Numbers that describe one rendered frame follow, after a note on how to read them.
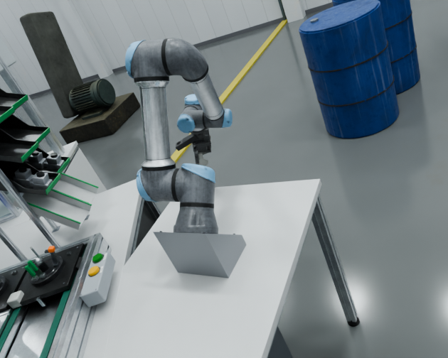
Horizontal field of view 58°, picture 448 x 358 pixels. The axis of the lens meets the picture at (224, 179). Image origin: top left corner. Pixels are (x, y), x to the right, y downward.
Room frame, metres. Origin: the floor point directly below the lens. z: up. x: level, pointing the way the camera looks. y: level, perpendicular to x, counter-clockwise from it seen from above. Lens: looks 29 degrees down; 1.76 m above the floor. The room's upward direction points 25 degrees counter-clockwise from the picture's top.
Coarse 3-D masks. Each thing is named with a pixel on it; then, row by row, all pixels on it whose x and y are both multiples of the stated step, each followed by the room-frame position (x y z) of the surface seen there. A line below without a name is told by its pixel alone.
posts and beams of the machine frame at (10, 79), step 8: (0, 56) 3.07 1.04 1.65; (8, 72) 3.03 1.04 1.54; (8, 80) 3.03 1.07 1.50; (16, 80) 3.07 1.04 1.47; (16, 88) 3.02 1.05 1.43; (24, 104) 3.03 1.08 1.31; (32, 104) 3.06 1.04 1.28; (32, 112) 3.02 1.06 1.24; (40, 120) 3.02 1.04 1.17; (48, 136) 3.02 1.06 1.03; (56, 144) 3.02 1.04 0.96; (56, 152) 3.03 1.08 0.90; (64, 152) 3.06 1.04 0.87
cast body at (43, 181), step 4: (40, 172) 1.57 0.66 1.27; (36, 176) 1.55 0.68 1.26; (40, 176) 1.55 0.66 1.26; (44, 176) 1.55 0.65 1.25; (36, 180) 1.55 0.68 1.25; (40, 180) 1.54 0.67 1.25; (44, 180) 1.54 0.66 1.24; (48, 180) 1.57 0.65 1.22; (52, 180) 1.58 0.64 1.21; (32, 184) 1.55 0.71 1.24; (36, 184) 1.55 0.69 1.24; (40, 184) 1.55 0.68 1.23; (44, 184) 1.54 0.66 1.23; (48, 184) 1.55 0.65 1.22; (36, 188) 1.55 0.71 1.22; (40, 188) 1.55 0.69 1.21; (44, 188) 1.54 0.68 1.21
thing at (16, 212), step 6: (18, 114) 2.93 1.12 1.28; (0, 192) 2.26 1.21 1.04; (0, 198) 2.26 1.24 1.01; (6, 198) 2.27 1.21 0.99; (6, 204) 2.26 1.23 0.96; (12, 204) 2.28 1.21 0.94; (12, 210) 2.26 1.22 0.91; (18, 210) 2.29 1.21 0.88; (6, 216) 2.27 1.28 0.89; (12, 216) 2.27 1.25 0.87; (18, 216) 2.26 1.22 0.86; (0, 222) 2.27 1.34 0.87
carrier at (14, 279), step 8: (8, 272) 1.47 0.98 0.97; (24, 272) 1.41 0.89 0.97; (0, 280) 1.40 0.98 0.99; (8, 280) 1.40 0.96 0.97; (16, 280) 1.38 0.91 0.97; (0, 288) 1.33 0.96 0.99; (8, 288) 1.34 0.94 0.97; (16, 288) 1.32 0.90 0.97; (0, 296) 1.31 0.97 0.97; (8, 296) 1.29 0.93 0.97; (0, 304) 1.26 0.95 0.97; (8, 304) 1.25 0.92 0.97
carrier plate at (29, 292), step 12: (60, 252) 1.43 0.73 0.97; (72, 252) 1.39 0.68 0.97; (72, 264) 1.31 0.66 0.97; (60, 276) 1.26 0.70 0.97; (72, 276) 1.24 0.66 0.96; (24, 288) 1.29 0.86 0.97; (36, 288) 1.26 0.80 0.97; (48, 288) 1.22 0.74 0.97; (60, 288) 1.20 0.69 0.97; (24, 300) 1.22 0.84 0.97; (36, 300) 1.21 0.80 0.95
